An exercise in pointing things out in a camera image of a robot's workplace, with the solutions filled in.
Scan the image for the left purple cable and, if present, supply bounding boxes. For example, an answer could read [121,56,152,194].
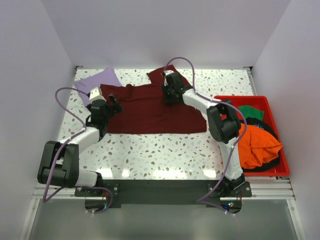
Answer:
[42,86,114,215]

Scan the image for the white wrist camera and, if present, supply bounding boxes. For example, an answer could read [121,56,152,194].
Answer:
[161,70,174,77]
[89,87,105,103]

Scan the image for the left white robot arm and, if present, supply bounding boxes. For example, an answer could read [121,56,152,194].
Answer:
[37,92,123,202]

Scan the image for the green t shirt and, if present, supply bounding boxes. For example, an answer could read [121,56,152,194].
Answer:
[238,105,264,121]

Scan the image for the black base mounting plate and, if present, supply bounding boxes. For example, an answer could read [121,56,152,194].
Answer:
[74,178,253,210]

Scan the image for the folded lilac t shirt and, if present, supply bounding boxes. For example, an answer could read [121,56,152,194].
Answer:
[74,67,122,93]

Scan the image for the black t shirt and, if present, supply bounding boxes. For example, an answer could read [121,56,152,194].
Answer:
[243,117,281,173]

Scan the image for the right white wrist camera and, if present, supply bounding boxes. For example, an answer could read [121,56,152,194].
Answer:
[161,70,174,77]

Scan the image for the red plastic bin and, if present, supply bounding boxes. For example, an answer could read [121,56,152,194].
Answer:
[213,95,291,176]

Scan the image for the maroon t shirt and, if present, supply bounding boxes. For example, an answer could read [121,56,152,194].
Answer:
[100,67,207,135]

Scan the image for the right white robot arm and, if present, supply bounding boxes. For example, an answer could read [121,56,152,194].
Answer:
[161,70,245,197]

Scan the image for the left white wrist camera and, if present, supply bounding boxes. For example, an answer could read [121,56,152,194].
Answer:
[89,87,105,103]

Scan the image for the orange t shirt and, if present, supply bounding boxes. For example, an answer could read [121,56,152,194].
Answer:
[238,123,283,172]

